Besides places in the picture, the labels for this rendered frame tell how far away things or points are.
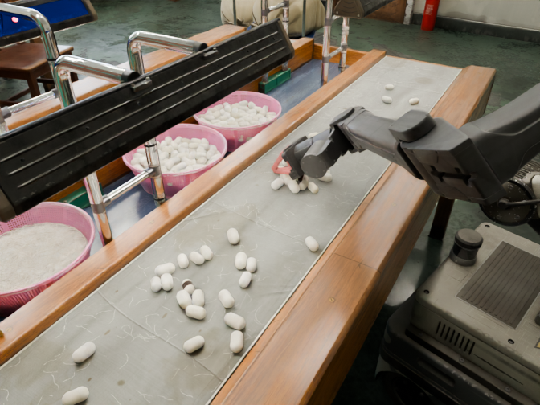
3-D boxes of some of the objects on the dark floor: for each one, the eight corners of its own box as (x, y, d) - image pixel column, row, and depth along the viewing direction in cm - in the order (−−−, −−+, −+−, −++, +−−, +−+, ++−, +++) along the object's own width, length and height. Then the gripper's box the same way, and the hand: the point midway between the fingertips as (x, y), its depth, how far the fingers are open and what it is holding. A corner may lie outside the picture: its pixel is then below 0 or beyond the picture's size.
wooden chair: (51, 142, 278) (0, -19, 225) (-7, 134, 287) (-69, -22, 234) (92, 113, 313) (55, -32, 260) (38, 107, 322) (-8, -35, 269)
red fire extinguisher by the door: (435, 28, 491) (446, -22, 462) (431, 31, 479) (441, -19, 450) (423, 26, 497) (433, -23, 469) (418, 30, 485) (427, -21, 457)
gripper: (319, 169, 96) (269, 191, 106) (338, 150, 103) (290, 172, 113) (302, 142, 94) (254, 167, 105) (323, 124, 101) (276, 149, 112)
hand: (275, 169), depth 108 cm, fingers closed
